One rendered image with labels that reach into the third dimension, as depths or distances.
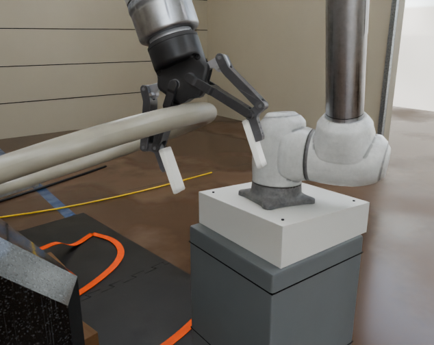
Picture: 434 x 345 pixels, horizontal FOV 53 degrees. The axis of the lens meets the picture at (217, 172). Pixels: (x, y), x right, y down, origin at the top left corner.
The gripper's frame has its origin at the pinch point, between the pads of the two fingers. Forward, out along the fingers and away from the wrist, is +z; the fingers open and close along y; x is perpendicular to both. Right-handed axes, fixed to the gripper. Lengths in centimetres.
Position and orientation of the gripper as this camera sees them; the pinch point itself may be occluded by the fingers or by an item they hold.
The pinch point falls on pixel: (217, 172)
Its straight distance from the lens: 63.8
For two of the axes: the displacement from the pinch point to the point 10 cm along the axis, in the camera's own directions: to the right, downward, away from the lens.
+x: -3.3, 1.9, -9.2
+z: 3.2, 9.4, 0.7
